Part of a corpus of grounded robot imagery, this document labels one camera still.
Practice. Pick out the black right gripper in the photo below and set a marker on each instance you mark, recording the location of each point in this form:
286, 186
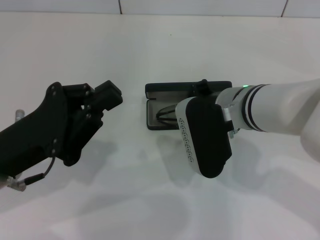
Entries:
203, 87

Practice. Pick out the left gripper silver connector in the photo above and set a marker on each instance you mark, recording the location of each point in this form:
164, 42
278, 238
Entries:
20, 115

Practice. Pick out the black thin-framed glasses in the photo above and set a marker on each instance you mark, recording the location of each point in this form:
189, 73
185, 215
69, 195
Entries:
162, 115

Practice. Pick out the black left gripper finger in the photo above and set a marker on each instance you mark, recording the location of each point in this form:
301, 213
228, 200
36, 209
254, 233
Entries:
111, 102
107, 88

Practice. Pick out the black glasses case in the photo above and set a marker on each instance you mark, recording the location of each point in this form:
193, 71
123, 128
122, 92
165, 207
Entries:
170, 86

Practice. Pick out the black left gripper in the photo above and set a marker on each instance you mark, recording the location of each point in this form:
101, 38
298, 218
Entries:
32, 140

